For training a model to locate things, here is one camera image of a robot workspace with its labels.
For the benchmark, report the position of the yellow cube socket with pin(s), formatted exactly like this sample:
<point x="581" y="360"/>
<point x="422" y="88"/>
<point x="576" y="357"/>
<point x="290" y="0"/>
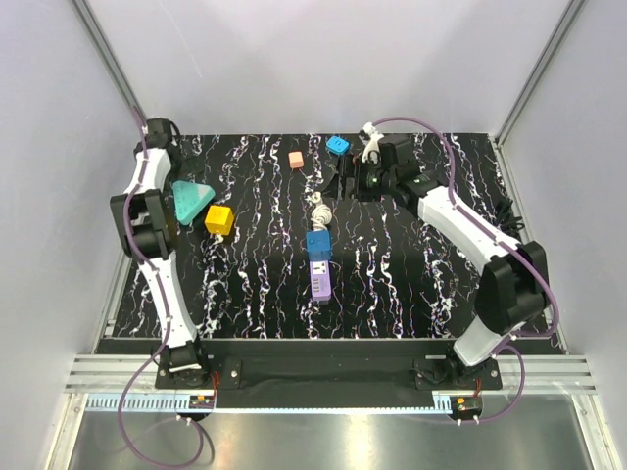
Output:
<point x="219" y="220"/>

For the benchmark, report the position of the teal triangular power socket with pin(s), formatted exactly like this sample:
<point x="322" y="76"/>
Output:
<point x="190" y="198"/>

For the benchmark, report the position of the salmon pink small adapter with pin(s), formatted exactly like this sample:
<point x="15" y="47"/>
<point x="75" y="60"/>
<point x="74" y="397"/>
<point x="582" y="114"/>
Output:
<point x="296" y="159"/>

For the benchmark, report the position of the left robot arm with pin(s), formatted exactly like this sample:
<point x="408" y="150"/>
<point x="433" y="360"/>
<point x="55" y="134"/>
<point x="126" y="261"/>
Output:
<point x="147" y="232"/>

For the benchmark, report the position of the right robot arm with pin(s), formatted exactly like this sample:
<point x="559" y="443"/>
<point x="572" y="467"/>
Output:
<point x="513" y="276"/>

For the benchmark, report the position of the light blue small adapter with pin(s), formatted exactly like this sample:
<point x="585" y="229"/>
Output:
<point x="337" y="145"/>

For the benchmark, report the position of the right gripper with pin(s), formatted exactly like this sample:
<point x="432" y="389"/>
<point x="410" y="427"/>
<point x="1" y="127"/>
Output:
<point x="350" y="166"/>

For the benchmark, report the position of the blue cube plug adapter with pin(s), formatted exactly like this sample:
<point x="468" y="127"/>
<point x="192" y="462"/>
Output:
<point x="319" y="245"/>

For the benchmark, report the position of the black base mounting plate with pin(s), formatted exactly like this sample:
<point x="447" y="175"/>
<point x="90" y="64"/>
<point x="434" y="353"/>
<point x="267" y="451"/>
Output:
<point x="246" y="365"/>

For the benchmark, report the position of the purple white power strip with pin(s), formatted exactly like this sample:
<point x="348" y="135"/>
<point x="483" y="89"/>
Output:
<point x="320" y="281"/>

